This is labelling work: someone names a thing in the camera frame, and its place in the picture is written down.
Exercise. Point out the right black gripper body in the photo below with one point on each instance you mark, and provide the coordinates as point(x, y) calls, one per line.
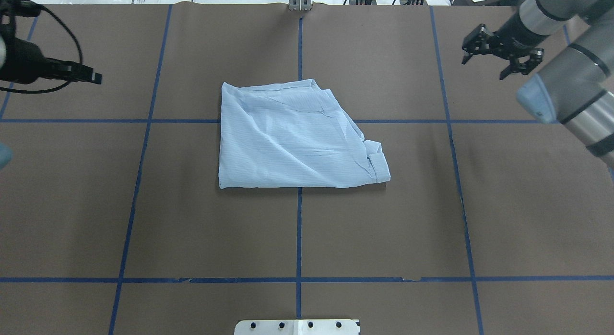
point(514, 37)

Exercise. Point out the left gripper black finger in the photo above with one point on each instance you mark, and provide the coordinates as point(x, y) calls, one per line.
point(97, 78)

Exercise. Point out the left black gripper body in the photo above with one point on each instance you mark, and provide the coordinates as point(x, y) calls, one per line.
point(25, 60)

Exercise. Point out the light blue button shirt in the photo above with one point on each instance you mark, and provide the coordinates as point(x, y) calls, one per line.
point(293, 135)

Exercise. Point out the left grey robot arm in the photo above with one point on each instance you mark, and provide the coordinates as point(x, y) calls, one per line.
point(51, 90)

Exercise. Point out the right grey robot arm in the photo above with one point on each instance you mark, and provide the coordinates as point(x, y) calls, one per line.
point(569, 89)

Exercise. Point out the grey aluminium frame post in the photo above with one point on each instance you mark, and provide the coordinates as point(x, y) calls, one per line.
point(300, 5)

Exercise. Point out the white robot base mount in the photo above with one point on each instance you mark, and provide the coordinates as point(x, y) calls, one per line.
point(318, 326)

